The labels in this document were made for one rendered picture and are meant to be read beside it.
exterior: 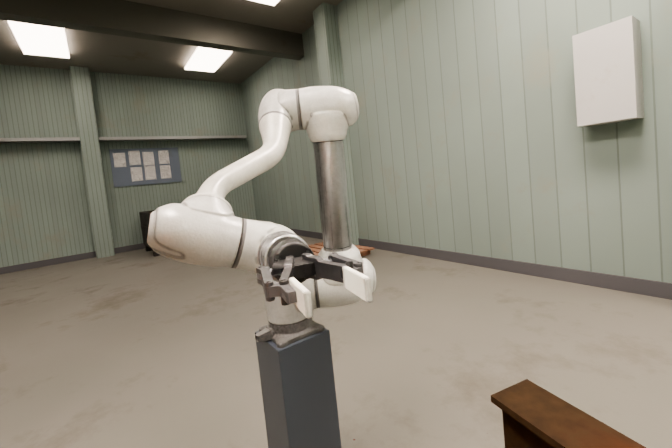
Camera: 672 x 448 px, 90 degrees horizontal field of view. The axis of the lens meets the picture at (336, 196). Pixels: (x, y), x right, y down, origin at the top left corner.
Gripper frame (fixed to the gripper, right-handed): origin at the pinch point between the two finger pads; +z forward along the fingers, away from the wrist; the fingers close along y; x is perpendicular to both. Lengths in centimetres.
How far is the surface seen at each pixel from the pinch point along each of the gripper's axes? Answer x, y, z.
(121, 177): 58, 155, -787
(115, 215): -20, 175, -786
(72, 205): 10, 241, -770
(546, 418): 2.0, 0.4, 27.9
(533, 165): 6, -277, -179
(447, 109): 78, -257, -264
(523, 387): 2.0, -0.6, 25.9
